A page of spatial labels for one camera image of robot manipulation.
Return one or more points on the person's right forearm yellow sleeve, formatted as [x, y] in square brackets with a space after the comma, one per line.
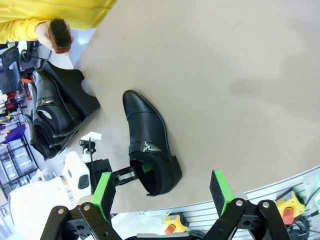
[20, 31]

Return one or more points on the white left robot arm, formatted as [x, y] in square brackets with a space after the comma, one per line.
[72, 162]

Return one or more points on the brown wooden shoe brush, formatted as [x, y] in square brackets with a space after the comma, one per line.
[60, 35]

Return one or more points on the person in yellow hoodie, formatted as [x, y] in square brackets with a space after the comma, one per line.
[62, 10]

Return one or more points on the black office chair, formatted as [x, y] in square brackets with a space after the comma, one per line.
[10, 65]

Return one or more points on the yellow emergency stop button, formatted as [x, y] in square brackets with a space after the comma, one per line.
[175, 221]
[291, 200]

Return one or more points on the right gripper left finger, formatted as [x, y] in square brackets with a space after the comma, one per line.
[103, 197]

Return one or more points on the purple cloth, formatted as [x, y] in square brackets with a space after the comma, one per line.
[15, 132]

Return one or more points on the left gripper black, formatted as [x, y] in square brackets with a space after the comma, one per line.
[100, 166]

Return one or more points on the black leather dress shoe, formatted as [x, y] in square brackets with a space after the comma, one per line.
[53, 140]
[145, 117]
[47, 87]
[41, 151]

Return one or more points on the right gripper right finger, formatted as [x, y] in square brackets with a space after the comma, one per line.
[223, 192]

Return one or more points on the person's right hand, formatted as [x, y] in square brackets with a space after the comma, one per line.
[45, 35]

